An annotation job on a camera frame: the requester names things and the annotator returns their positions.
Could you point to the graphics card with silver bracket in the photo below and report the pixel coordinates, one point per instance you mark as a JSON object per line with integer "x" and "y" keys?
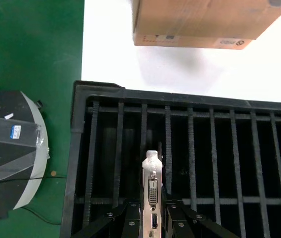
{"x": 153, "y": 188}

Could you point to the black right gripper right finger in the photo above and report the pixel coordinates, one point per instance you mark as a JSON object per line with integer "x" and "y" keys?
{"x": 180, "y": 223}

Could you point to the black slotted plastic container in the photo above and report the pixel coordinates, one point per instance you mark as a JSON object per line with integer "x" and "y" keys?
{"x": 98, "y": 94}

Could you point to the brown cardboard box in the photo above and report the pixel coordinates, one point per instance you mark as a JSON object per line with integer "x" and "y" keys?
{"x": 192, "y": 19}

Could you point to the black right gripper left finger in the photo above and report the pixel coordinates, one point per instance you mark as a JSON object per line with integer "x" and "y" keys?
{"x": 128, "y": 223}

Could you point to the round white black robot base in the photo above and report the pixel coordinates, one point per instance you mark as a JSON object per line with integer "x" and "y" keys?
{"x": 6, "y": 158}

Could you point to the small brown disc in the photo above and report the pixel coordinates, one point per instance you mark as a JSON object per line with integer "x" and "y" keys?
{"x": 53, "y": 173}

